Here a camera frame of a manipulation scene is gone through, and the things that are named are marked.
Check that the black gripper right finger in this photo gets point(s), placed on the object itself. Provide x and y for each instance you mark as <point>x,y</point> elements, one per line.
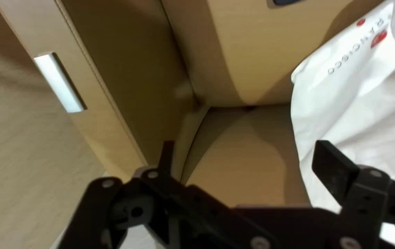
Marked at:
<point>354,193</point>

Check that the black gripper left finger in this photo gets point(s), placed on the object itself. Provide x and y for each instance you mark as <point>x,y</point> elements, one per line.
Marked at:
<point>102,202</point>

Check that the white canvas tote bag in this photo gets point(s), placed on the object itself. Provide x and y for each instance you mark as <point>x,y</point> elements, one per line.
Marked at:
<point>358,101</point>

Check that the brown leather armchair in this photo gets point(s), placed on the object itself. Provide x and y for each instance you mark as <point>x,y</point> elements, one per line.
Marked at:
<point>233,45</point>

